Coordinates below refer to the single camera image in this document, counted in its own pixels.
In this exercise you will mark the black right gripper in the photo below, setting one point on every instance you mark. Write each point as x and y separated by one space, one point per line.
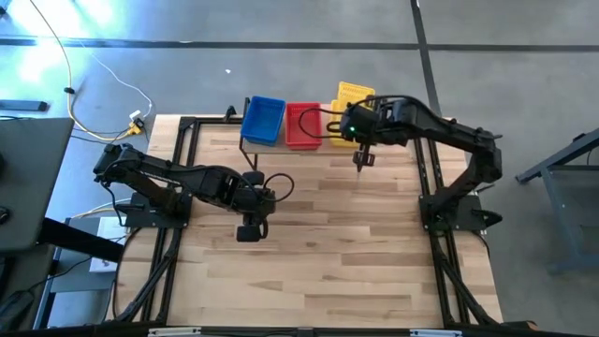
362 124

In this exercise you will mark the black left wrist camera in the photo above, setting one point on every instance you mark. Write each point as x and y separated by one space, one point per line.
248 234

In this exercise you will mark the black aluminium table frame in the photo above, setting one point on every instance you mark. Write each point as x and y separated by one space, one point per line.
210 120

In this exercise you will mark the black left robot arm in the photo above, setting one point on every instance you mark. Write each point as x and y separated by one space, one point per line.
159 171

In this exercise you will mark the black desk leg bar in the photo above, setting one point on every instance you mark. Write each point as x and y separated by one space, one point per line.
79 238

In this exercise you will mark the blue plastic basket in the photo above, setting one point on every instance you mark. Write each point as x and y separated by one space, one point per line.
262 119

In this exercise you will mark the wooden shelf with black legs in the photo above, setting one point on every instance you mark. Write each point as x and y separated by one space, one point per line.
271 149

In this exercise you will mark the yellow power plug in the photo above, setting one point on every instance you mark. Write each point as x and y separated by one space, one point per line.
137 126

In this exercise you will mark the blue-grey metal stand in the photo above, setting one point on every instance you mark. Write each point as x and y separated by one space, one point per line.
557 158

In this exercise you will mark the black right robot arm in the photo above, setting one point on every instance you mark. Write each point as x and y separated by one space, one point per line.
449 131

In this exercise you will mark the white paper box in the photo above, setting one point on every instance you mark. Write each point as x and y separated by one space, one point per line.
110 234

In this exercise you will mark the red basket with embossed logo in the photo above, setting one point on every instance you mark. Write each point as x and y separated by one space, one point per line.
313 124

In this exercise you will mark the dark flat bar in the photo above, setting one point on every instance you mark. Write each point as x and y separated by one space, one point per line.
23 106

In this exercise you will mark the white power plug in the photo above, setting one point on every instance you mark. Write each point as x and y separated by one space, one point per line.
135 115

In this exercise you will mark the yellow plastic basket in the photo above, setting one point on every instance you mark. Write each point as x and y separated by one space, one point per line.
336 112

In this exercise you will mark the grey desk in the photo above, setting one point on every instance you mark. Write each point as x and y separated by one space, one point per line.
33 178

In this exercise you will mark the white strip on rail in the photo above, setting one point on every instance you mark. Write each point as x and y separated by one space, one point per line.
435 333
173 331

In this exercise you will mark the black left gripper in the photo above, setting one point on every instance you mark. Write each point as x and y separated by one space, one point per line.
252 199

